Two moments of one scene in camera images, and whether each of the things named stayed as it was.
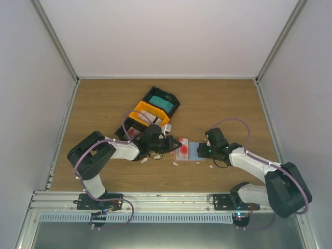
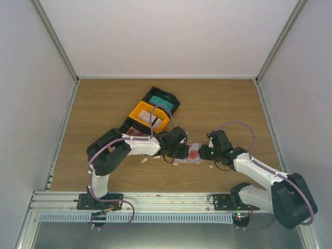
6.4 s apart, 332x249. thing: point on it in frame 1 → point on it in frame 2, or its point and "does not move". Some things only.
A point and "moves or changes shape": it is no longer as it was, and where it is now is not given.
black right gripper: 202,152 does not move
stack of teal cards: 162,102 does not move
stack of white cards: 150,118 does not move
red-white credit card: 182,153 moves or changes shape
